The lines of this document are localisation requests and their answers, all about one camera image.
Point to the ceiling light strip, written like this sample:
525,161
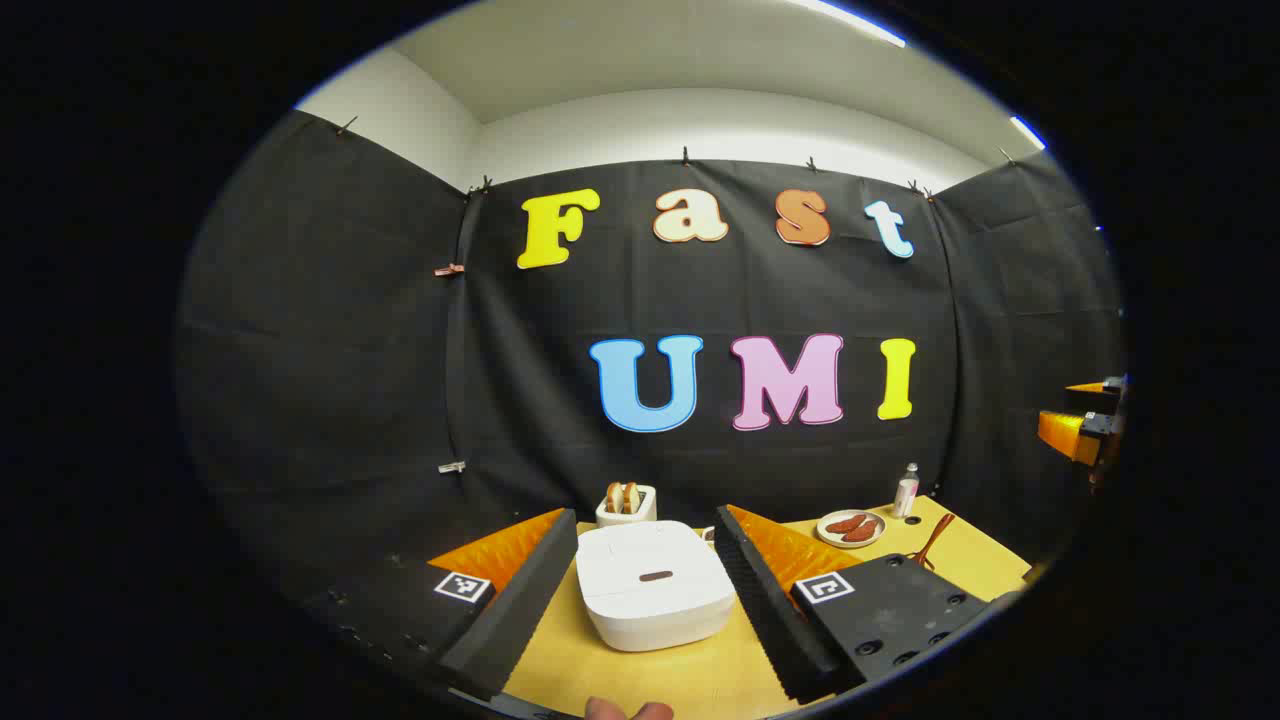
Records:
850,20
1028,132

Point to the white toaster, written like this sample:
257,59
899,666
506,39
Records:
625,518

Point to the clear chopstick holder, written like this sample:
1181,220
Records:
922,562

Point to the white rice cooker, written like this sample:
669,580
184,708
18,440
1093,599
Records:
650,600

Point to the brown wooden spoon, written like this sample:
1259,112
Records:
935,538

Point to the black backdrop cloth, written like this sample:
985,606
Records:
400,350

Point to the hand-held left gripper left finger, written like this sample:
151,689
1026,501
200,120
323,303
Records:
520,600

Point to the white round plate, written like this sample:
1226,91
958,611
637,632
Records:
825,535

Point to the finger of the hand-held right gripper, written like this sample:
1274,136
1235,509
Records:
1098,386
1065,432

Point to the brown sausage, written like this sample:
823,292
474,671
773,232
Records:
862,532
846,524

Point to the toast bread slice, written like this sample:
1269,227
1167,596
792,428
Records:
614,498
631,498

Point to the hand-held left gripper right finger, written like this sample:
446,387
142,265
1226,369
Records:
760,600

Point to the small clear bottle pink label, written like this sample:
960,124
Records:
906,495

